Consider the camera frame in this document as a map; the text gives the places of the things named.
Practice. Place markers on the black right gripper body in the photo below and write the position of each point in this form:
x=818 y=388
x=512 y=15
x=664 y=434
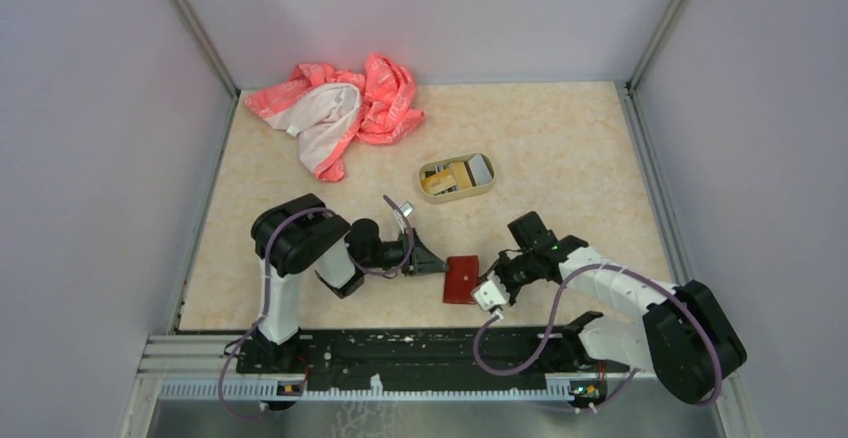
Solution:
x=516 y=272

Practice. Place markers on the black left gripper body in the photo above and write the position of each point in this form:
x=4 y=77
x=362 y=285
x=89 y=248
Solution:
x=393 y=252

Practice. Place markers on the red card holder wallet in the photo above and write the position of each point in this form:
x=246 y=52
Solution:
x=461 y=278

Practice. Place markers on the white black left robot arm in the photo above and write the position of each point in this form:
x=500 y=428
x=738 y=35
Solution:
x=304 y=235

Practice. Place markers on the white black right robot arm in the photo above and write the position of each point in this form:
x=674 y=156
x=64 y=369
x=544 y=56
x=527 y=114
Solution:
x=679 y=333

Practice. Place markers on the beige oval card tray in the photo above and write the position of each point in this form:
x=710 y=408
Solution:
x=447 y=180

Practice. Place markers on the pink white crumpled cloth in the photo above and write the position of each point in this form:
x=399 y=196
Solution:
x=326 y=109

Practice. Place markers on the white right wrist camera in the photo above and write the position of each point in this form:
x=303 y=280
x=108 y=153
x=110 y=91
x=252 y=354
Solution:
x=491 y=296

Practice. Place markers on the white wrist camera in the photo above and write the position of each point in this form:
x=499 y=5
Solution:
x=402 y=214
x=491 y=296

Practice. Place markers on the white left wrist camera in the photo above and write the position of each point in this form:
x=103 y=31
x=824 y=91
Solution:
x=402 y=214

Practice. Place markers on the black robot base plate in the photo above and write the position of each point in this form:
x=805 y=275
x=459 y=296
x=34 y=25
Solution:
x=411 y=359

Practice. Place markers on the white slotted cable duct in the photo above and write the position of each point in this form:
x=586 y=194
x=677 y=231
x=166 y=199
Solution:
x=268 y=390

